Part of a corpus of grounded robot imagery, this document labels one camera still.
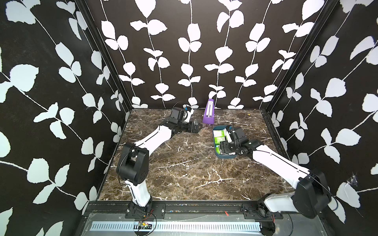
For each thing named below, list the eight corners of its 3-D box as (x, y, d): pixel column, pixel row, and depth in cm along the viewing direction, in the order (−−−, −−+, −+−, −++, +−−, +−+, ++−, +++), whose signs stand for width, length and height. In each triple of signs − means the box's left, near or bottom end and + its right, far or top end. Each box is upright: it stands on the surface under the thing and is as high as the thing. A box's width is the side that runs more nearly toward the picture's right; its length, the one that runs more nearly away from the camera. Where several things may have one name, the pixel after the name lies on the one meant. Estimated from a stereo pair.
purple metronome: (202, 124, 114) (204, 107, 100) (202, 116, 119) (203, 98, 105) (213, 124, 114) (216, 107, 100) (212, 116, 120) (215, 99, 105)
